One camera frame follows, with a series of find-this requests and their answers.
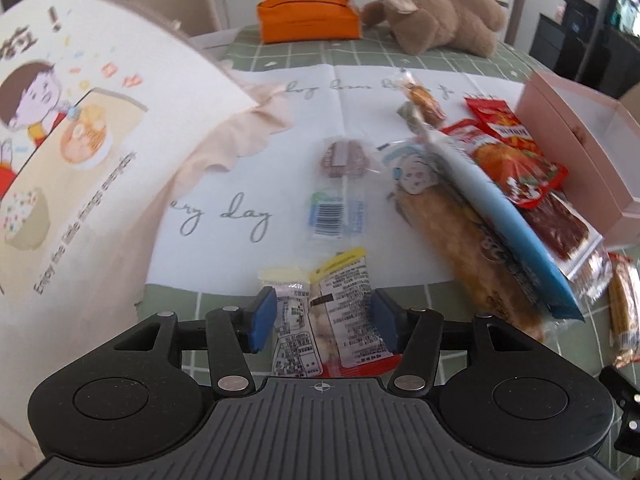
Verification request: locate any cartoon printed canvas bag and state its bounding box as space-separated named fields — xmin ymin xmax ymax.
xmin=0 ymin=0 xmax=296 ymax=480

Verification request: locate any narrow red snack packet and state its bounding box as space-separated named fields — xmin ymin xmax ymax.
xmin=464 ymin=94 xmax=543 ymax=157

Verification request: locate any pink cardboard box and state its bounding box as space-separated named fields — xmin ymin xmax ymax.
xmin=515 ymin=70 xmax=640 ymax=246

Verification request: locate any white printed snack packet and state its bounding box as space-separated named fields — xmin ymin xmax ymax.
xmin=257 ymin=267 xmax=323 ymax=378

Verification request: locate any light blue cartoon snack packet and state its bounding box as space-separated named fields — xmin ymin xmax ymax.
xmin=415 ymin=122 xmax=586 ymax=322

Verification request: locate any beige chair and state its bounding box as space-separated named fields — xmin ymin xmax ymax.
xmin=132 ymin=0 xmax=222 ymax=37

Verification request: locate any long twisted bread packet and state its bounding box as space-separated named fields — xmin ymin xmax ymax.
xmin=387 ymin=137 xmax=551 ymax=346

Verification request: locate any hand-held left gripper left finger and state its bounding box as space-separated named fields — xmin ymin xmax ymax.
xmin=114 ymin=286 xmax=277 ymax=395

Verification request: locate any yellow-topped snack packet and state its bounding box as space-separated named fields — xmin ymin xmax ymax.
xmin=307 ymin=247 xmax=396 ymax=368

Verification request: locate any round pastry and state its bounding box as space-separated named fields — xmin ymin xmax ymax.
xmin=397 ymin=69 xmax=447 ymax=128

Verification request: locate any clear packet brown round snack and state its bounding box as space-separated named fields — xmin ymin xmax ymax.
xmin=309 ymin=136 xmax=383 ymax=241

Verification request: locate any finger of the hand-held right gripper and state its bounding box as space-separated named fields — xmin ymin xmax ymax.
xmin=599 ymin=366 xmax=640 ymax=408
xmin=614 ymin=410 xmax=640 ymax=456

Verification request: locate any dark red meat snack packet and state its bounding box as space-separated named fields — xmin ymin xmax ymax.
xmin=520 ymin=191 xmax=603 ymax=281

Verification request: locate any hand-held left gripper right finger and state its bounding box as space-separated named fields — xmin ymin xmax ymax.
xmin=370 ymin=287 xmax=533 ymax=395

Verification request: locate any orange bread stick packet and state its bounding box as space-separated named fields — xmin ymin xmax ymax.
xmin=606 ymin=252 xmax=640 ymax=370

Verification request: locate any green checked tablecloth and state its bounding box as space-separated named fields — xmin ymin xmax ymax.
xmin=135 ymin=22 xmax=640 ymax=466

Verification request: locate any brown teddy bear plush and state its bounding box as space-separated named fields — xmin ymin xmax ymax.
xmin=360 ymin=0 xmax=508 ymax=58

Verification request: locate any white mat with script print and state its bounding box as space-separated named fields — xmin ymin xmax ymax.
xmin=145 ymin=62 xmax=531 ymax=296

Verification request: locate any orange zip pouch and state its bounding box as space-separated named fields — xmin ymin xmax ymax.
xmin=256 ymin=0 xmax=363 ymax=45

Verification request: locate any black cabinet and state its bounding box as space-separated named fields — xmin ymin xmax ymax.
xmin=530 ymin=0 xmax=640 ymax=96

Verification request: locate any red sausage packet white label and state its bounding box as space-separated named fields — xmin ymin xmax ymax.
xmin=442 ymin=119 xmax=568 ymax=209

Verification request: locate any clear packet brown bread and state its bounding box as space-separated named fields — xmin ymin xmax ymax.
xmin=567 ymin=242 xmax=617 ymax=306

